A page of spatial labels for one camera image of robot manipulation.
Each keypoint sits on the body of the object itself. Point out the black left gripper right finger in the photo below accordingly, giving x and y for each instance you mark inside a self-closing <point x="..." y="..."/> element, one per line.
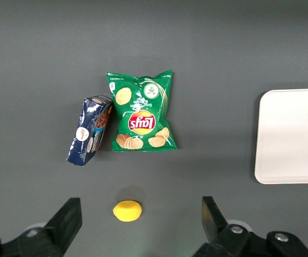
<point x="231" y="241"/>

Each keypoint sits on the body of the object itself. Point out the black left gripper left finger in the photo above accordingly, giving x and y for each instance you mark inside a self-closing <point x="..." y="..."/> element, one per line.
<point x="52" y="235"/>

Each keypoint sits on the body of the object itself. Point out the white plastic tray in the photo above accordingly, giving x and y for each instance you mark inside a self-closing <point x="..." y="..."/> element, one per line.
<point x="290" y="136"/>

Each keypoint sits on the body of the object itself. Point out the yellow lemon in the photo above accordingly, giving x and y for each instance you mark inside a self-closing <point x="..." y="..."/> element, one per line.
<point x="127" y="211"/>

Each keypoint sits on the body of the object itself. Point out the blue cookie box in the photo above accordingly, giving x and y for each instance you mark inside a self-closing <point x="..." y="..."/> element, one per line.
<point x="86" y="128"/>

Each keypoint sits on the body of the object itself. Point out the green Lay's chip bag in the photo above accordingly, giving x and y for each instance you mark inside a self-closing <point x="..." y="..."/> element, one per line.
<point x="143" y="107"/>

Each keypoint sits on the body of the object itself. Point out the dark grey table mat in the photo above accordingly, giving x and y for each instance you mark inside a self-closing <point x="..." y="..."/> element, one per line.
<point x="62" y="40"/>

